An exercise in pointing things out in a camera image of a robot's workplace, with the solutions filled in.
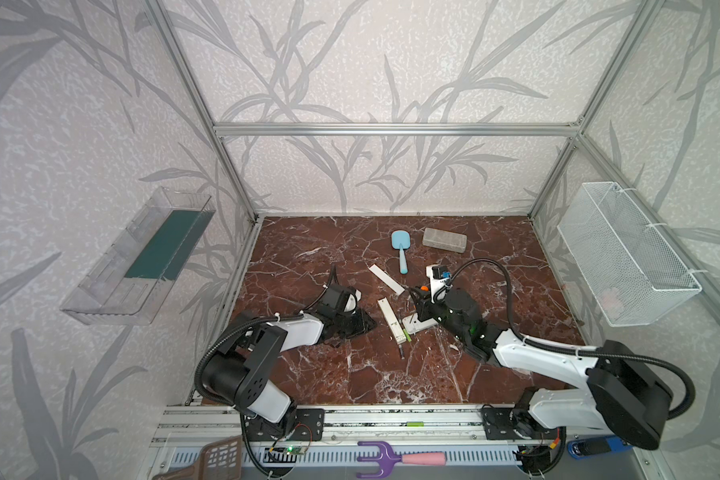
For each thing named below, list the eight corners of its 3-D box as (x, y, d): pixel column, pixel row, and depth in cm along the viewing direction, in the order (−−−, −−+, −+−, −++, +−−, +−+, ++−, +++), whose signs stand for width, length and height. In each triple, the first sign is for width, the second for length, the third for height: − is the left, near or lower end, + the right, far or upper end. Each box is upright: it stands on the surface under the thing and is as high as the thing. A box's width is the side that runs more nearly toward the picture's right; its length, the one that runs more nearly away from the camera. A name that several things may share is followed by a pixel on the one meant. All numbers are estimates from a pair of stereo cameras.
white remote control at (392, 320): (398, 345, 89) (398, 343, 87) (376, 303, 98) (376, 300, 96) (408, 341, 90) (409, 338, 88) (386, 299, 99) (386, 296, 97)
